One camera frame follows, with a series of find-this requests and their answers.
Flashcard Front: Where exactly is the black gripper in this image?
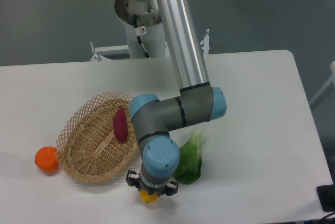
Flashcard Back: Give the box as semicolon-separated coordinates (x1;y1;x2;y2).
126;170;179;196

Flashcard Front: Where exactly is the yellow mango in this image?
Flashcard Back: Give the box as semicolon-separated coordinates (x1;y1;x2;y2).
139;189;158;203

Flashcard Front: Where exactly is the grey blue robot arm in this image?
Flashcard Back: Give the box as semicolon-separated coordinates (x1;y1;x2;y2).
114;0;227;196

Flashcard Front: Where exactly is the green bok choy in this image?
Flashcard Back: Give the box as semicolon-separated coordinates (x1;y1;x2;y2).
173;130;207;185

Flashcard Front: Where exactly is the purple sweet potato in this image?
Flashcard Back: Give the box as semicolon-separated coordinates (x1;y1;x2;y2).
113;109;128;142

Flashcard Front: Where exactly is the woven wicker basket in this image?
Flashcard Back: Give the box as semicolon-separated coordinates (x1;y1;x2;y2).
56;92;138;183

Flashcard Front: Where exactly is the orange tangerine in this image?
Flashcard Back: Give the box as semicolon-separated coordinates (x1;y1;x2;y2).
34;146;59;173

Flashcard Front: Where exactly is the black device at table edge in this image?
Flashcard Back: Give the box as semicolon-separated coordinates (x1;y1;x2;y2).
316;185;334;212

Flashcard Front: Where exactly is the white furniture leg right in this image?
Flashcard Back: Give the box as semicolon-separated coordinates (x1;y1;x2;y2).
309;61;334;109

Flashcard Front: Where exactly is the white pedestal base frame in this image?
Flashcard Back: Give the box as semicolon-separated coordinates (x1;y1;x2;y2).
90;28;211;61

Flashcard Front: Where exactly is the black cable on pedestal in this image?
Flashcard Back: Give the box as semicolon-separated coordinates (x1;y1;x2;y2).
132;14;151;59

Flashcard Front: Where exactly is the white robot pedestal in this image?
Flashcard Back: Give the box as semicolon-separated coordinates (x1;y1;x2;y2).
114;0;167;59

